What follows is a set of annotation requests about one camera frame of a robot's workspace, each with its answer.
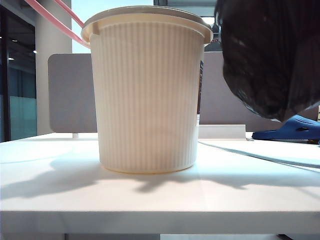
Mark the grey power cable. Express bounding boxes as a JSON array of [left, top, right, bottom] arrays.
[[198, 139, 320, 170]]

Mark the pink ring lid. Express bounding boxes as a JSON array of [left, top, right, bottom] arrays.
[[23, 0, 92, 50]]

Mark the black plastic garbage bag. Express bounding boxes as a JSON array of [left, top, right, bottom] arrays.
[[213, 0, 320, 123]]

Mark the white ribbed plastic trash can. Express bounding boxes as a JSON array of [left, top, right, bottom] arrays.
[[81, 6, 214, 175]]

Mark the grey rounded desk divider panel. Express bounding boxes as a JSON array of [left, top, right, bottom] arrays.
[[47, 53, 99, 134]]

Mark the black glass door frame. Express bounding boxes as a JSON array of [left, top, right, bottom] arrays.
[[0, 7, 12, 143]]

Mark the long ceiling light strip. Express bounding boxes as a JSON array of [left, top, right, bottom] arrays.
[[198, 16, 217, 26]]

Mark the metal desk cable flap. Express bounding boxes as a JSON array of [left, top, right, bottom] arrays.
[[198, 124, 247, 139]]

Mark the dark blue rubber slipper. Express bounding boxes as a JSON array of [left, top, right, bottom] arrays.
[[251, 114, 320, 145]]

